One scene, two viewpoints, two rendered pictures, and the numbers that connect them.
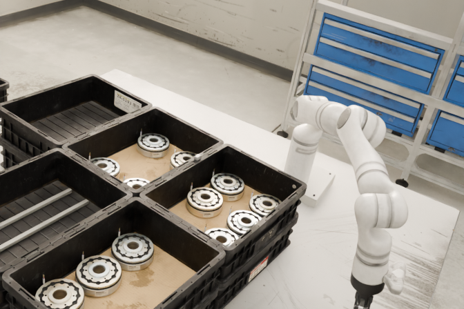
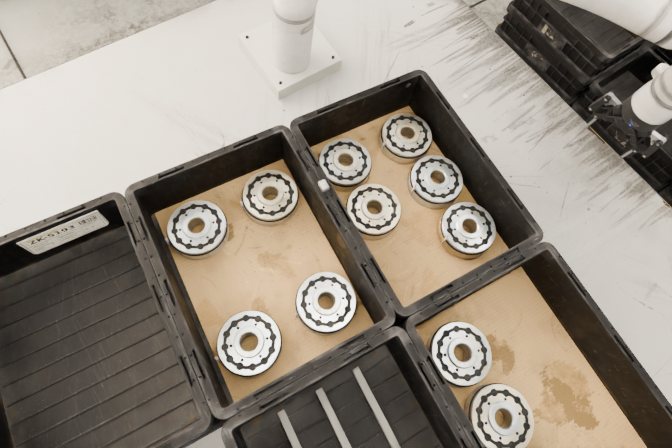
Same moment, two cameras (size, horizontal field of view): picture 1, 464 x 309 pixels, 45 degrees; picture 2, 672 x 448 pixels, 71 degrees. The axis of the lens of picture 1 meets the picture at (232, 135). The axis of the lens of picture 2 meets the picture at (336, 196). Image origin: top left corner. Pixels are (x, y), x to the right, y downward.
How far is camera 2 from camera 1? 129 cm
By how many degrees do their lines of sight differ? 54
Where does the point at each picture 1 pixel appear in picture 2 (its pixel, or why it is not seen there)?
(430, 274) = (476, 23)
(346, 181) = not seen: hidden behind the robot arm
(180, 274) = (499, 300)
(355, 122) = not seen: outside the picture
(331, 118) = not seen: outside the picture
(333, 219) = (367, 60)
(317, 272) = not seen: hidden behind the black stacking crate
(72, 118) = (33, 350)
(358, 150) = not seen: outside the picture
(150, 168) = (254, 256)
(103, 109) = (20, 276)
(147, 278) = (501, 347)
